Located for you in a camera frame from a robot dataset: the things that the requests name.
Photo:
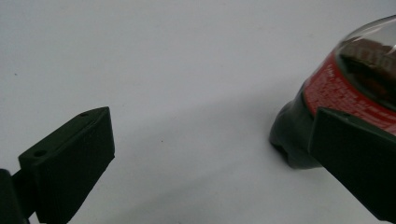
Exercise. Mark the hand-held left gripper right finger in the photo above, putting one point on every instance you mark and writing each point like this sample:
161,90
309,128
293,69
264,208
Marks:
358,155

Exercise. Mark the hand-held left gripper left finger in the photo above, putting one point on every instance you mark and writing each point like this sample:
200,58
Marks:
74,155

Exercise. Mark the cola bottle with red label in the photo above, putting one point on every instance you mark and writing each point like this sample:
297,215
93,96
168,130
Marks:
336,90

